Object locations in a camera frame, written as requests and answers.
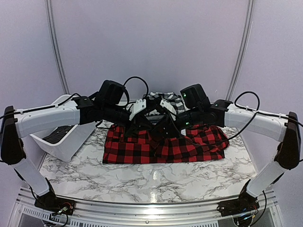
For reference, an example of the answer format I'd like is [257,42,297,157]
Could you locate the dark striped shirt in bin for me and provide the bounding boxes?
[42,126,73,144]

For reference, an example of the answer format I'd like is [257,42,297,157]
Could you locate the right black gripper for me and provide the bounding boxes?
[151,106,203,140]

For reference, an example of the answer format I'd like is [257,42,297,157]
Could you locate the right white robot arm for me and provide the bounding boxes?
[155,84,301,212]

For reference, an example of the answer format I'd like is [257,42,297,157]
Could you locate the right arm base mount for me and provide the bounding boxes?
[217,199,260,217]

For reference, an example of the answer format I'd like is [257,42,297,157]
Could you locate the right wall aluminium profile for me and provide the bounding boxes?
[225,0,255,100]

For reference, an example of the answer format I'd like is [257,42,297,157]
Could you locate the black white plaid folded shirt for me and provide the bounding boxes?
[143,92,185,116]

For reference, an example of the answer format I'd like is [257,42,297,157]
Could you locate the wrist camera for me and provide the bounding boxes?
[160,99,177,114]
[129,99,147,121]

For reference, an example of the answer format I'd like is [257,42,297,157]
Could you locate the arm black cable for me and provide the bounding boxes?
[163,91,288,164]
[0,76,152,164]

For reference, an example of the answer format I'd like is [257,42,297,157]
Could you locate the blue checked folded shirt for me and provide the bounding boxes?
[150,120,160,124]

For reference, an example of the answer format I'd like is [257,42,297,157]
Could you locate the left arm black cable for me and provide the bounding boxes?
[0,76,152,164]

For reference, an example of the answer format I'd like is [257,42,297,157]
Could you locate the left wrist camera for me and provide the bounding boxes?
[129,99,147,121]

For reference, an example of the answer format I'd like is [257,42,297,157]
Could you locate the red black plaid shirt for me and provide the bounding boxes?
[102,124,230,164]

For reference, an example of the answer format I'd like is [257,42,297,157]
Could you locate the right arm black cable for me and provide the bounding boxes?
[163,91,288,164]

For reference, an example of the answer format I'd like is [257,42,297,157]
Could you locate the aluminium front frame rail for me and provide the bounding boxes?
[8,188,283,227]

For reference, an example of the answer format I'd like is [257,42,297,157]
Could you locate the wall aluminium profile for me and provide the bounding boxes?
[225,0,255,100]
[45,0,70,94]

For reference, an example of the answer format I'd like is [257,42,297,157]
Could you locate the left wall aluminium profile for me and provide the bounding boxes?
[45,0,70,94]

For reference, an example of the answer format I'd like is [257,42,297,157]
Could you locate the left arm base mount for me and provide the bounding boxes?
[34,198,76,215]

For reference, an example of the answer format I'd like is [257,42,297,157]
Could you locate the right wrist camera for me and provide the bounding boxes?
[160,99,177,114]

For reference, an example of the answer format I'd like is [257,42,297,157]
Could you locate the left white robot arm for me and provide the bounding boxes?
[0,80,152,210]

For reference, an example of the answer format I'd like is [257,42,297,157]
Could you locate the white plastic bin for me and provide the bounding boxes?
[30,94,97,163]

